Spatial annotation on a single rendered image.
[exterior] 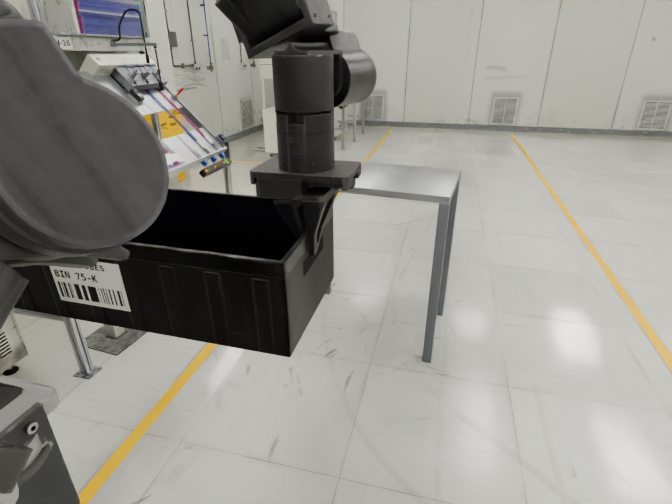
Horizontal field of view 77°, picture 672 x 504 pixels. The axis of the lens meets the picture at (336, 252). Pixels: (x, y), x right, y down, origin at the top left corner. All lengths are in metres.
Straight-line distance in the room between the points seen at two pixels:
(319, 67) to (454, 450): 1.52
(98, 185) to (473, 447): 1.66
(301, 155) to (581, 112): 8.54
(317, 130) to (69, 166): 0.25
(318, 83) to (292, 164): 0.08
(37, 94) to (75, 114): 0.01
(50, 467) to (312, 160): 0.35
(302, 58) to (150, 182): 0.21
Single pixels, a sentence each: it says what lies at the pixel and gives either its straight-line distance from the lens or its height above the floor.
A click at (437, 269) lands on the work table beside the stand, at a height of 0.49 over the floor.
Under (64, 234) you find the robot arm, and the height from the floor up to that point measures 1.23.
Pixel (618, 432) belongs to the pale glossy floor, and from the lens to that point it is 2.04.
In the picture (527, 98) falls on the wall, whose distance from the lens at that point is 8.68.
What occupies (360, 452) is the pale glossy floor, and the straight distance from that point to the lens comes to 1.69.
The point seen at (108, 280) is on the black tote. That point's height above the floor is 1.07.
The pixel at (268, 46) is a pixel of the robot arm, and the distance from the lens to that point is 0.43.
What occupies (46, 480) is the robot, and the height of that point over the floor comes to 0.98.
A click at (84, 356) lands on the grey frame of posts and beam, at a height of 0.10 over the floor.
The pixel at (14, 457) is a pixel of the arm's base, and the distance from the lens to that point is 0.22.
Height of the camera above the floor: 1.30
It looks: 25 degrees down
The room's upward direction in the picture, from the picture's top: straight up
